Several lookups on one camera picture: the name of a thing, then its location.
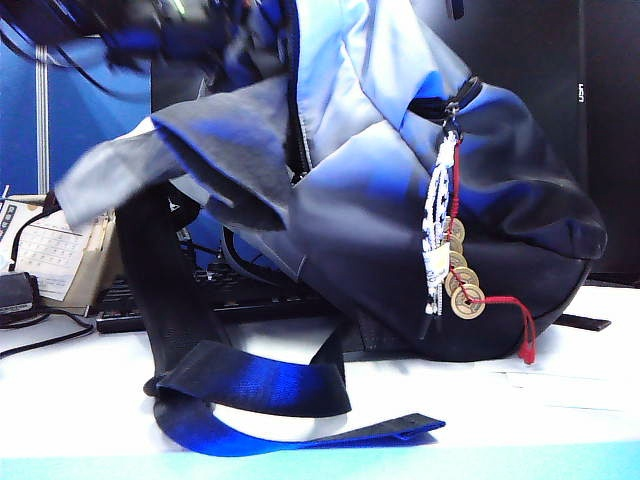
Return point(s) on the large black monitor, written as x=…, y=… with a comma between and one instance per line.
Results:
x=530, y=60

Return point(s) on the gray clothes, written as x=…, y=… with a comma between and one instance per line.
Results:
x=225, y=150

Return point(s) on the black keyboard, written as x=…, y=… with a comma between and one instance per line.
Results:
x=250, y=295

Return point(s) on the white box with blue print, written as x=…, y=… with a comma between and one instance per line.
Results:
x=7, y=225

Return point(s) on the black power adapter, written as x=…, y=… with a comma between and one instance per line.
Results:
x=17, y=292

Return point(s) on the narrow blue partition panel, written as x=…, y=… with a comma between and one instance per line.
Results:
x=17, y=150

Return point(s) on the wide blue partition panel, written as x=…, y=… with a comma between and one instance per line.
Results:
x=90, y=135

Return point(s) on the grey and black backpack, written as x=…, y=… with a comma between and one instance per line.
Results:
x=380, y=200

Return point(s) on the grey metal partition post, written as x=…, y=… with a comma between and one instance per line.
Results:
x=43, y=125

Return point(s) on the desk calendar with beige stand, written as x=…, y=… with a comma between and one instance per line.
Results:
x=55, y=255

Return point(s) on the white paper sheet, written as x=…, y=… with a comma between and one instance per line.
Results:
x=575, y=390

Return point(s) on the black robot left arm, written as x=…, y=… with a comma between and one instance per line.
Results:
x=150, y=30

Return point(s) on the yellow white hang tag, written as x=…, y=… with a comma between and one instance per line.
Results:
x=440, y=264

